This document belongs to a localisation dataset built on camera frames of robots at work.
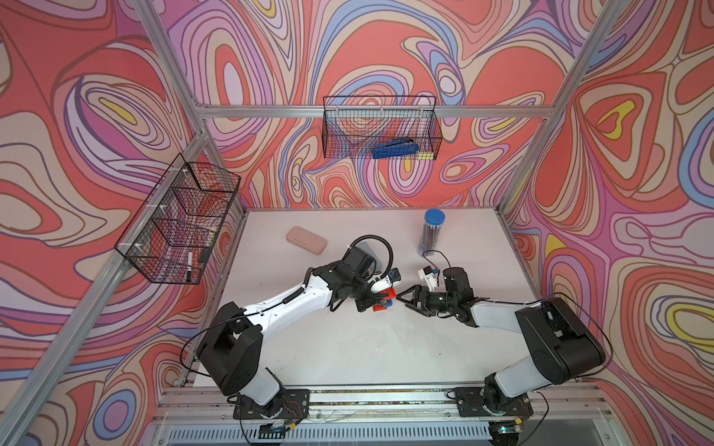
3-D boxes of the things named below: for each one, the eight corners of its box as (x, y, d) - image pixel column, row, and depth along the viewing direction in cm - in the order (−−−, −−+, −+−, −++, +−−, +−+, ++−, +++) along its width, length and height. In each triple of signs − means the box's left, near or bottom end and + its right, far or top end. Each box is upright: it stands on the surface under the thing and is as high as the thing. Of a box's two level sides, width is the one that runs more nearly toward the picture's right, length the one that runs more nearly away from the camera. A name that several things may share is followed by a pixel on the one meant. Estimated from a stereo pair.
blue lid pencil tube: (418, 257, 106) (428, 222, 91) (416, 243, 110) (425, 208, 95) (435, 257, 106) (447, 222, 91) (432, 243, 110) (443, 208, 95)
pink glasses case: (283, 239, 113) (282, 236, 111) (294, 228, 117) (293, 224, 115) (319, 256, 107) (319, 253, 105) (329, 243, 111) (329, 240, 110)
